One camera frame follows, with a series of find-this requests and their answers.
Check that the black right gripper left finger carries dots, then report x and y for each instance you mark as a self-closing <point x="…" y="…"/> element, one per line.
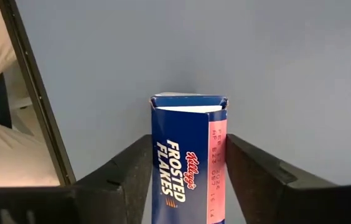
<point x="116" y="186"/>

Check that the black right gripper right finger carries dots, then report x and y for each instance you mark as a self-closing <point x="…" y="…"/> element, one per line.
<point x="272" y="193"/>

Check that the blue Frosted Flakes cereal box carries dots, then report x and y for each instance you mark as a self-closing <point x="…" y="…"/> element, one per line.
<point x="178" y="161"/>

